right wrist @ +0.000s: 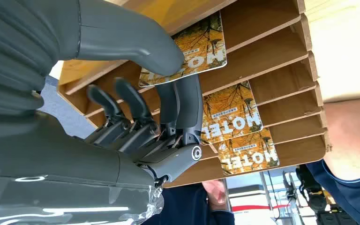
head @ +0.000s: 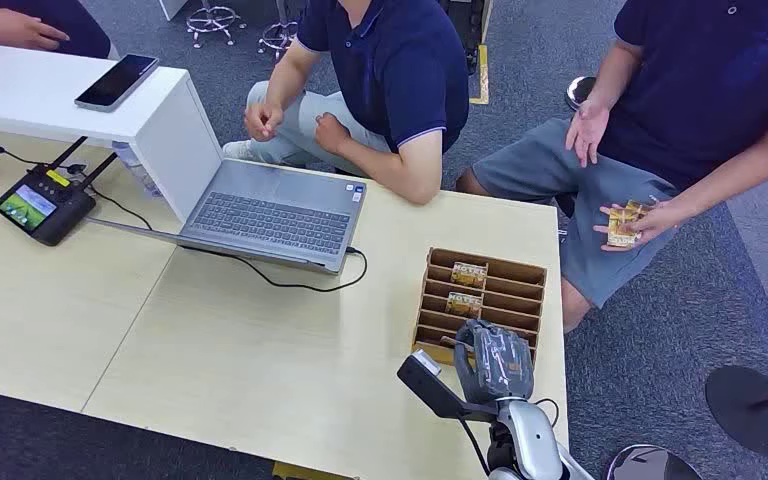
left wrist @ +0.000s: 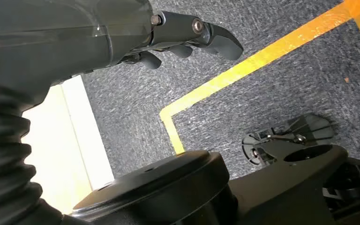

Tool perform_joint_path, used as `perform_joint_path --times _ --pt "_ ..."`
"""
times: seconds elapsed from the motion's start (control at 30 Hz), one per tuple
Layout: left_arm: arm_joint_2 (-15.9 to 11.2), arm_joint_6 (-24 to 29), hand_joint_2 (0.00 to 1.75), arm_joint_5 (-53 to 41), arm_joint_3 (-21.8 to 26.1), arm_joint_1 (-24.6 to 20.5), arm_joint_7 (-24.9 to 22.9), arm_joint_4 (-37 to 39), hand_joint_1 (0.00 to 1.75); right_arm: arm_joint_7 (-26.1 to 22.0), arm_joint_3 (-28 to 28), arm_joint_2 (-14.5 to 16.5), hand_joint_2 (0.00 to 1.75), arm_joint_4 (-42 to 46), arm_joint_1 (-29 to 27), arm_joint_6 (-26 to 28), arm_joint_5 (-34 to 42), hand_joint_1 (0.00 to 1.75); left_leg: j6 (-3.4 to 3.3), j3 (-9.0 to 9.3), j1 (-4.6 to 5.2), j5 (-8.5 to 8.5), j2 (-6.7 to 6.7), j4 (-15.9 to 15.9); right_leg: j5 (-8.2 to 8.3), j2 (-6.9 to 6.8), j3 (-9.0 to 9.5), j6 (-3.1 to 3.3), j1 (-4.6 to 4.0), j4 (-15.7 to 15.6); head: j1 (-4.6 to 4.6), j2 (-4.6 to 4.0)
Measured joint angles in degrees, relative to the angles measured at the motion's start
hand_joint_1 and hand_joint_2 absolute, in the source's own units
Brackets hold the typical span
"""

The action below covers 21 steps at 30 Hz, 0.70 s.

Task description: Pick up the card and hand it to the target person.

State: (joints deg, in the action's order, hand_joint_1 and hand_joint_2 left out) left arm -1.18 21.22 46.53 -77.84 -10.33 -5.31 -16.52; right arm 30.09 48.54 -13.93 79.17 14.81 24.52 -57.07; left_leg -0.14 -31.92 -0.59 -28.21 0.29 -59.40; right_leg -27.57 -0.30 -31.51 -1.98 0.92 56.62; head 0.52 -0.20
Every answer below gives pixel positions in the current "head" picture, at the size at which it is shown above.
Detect person's left hand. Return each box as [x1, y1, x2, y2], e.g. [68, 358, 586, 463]
[313, 111, 354, 158]
[592, 195, 691, 254]

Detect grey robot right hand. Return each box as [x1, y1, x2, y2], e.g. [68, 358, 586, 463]
[453, 319, 536, 406]

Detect person's right hand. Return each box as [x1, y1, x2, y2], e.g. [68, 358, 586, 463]
[0, 8, 71, 52]
[564, 99, 613, 170]
[244, 101, 286, 143]

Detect yellow printed card stack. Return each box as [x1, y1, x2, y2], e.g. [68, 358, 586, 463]
[605, 199, 654, 250]

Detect person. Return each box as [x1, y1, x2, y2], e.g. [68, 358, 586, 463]
[455, 0, 768, 335]
[0, 0, 113, 60]
[222, 0, 471, 207]

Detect wooden slotted card holder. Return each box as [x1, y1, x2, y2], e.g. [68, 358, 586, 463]
[411, 247, 549, 368]

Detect white desk shelf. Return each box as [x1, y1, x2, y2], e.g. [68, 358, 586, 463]
[0, 44, 225, 225]

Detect chrome stool base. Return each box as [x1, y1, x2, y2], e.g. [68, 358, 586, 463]
[185, 0, 249, 50]
[256, 0, 306, 62]

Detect grey laptop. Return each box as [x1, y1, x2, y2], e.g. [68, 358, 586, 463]
[89, 157, 369, 276]

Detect black smartphone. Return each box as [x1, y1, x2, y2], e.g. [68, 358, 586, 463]
[73, 53, 161, 113]

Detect yellow floor marker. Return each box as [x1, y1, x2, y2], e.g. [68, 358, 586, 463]
[468, 43, 492, 107]

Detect clear plastic bottle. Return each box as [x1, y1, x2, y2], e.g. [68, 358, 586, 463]
[110, 140, 164, 199]

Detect black cabinet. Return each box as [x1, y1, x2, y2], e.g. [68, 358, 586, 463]
[438, 0, 496, 75]

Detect round chrome robot part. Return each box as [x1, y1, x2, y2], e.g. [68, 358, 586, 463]
[605, 443, 704, 480]

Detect black remote controller with screen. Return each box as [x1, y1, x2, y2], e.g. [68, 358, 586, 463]
[0, 135, 119, 248]

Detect black round stand base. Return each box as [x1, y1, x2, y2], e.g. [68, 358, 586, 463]
[704, 365, 768, 458]

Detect yellow table leg part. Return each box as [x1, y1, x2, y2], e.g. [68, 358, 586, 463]
[271, 461, 353, 480]

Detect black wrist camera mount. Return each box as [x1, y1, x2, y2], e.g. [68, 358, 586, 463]
[396, 349, 499, 423]

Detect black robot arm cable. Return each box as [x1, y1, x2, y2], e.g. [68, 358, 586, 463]
[458, 397, 561, 478]

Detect black laptop power cable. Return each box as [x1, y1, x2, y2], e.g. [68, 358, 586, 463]
[178, 245, 370, 294]

